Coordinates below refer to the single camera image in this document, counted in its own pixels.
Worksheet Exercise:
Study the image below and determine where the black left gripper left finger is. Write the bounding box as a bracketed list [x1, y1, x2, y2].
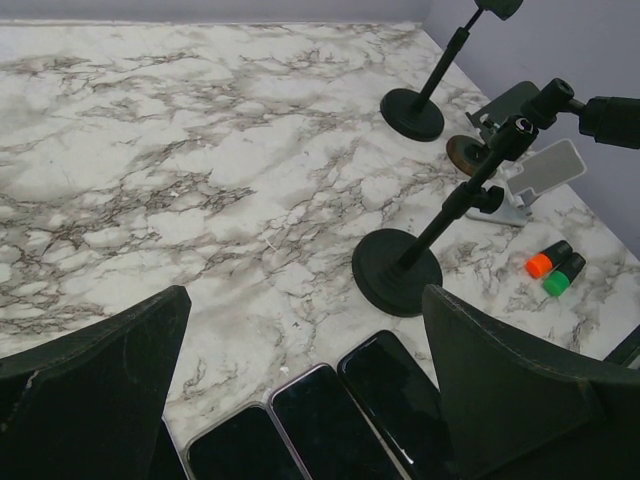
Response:
[1, 286, 191, 479]

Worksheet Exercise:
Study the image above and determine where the green capped marker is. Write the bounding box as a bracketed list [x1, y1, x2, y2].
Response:
[543, 252, 586, 297]

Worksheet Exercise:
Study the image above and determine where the short black phone stand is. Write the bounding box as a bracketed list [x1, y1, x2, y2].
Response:
[380, 0, 523, 142]

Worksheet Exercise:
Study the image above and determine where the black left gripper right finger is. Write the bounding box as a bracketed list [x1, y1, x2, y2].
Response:
[422, 285, 639, 479]

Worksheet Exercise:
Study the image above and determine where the brown round base phone stand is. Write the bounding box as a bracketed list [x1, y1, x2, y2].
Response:
[445, 82, 544, 179]

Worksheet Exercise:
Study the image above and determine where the black mounting rail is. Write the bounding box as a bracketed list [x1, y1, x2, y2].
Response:
[604, 328, 640, 370]

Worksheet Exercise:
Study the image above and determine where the black phone with white edge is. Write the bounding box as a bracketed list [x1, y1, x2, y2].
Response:
[187, 403, 303, 480]

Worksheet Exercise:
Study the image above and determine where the black phone with pink edge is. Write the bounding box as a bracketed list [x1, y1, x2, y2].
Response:
[270, 364, 402, 480]

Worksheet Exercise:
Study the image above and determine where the tall black phone stand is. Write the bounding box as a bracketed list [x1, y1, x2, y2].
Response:
[352, 78, 639, 318]

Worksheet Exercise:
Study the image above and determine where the orange capped marker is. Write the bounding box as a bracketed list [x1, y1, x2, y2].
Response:
[525, 240, 573, 279]

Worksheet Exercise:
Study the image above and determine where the silver folding phone stand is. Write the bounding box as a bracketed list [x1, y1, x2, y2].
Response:
[466, 139, 587, 227]

